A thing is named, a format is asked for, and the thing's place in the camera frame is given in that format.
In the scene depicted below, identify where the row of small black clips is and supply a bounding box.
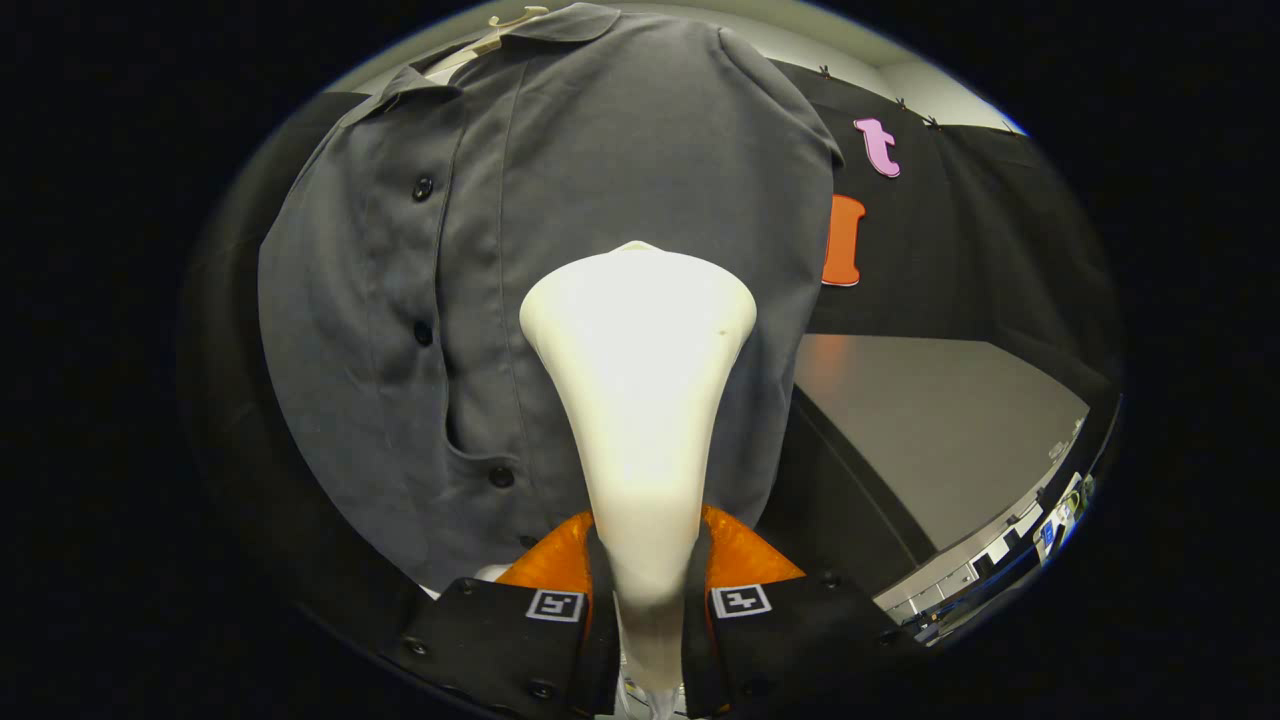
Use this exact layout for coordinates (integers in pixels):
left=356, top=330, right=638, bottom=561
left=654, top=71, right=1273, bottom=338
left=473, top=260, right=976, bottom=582
left=816, top=64, right=945, bottom=131

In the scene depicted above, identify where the gray button shirt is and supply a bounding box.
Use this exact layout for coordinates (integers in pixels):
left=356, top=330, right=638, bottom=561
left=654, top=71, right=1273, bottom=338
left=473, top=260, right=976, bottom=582
left=258, top=2, right=844, bottom=593

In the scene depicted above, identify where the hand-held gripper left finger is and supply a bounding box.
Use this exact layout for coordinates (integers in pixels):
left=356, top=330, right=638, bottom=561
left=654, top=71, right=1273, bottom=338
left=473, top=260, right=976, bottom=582
left=385, top=505, right=622, bottom=717

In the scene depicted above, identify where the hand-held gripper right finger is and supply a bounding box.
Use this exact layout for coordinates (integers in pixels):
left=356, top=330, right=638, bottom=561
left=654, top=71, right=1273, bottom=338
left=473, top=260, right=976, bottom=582
left=683, top=503, right=927, bottom=717

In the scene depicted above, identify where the cream clothes hanger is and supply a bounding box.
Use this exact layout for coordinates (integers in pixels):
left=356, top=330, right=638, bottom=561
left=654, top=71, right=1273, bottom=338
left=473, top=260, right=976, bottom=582
left=424, top=5, right=552, bottom=83

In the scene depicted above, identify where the cluttered white desk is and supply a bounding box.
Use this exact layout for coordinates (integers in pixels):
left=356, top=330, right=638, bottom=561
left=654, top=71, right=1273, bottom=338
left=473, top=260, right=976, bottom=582
left=1030, top=470, right=1098, bottom=563

